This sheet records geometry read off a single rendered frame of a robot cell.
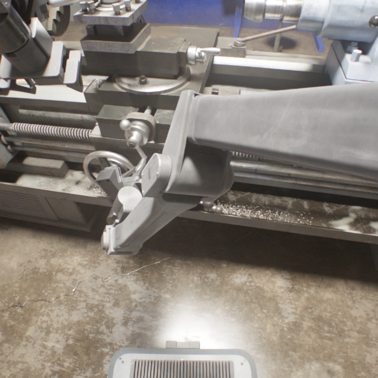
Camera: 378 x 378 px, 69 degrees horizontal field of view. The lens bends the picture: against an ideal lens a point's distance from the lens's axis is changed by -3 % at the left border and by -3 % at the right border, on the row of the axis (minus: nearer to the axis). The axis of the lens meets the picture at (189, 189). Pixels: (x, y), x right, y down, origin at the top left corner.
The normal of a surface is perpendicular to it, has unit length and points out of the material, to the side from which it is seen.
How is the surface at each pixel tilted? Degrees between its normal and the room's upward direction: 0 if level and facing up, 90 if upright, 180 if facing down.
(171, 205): 107
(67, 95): 36
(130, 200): 26
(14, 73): 30
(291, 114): 64
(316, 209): 0
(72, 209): 90
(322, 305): 0
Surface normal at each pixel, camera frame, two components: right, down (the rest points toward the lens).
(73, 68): -0.02, -0.18
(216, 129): -0.88, -0.02
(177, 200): 0.44, -0.38
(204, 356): -0.02, -0.65
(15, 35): 0.83, 0.55
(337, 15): -0.18, 0.69
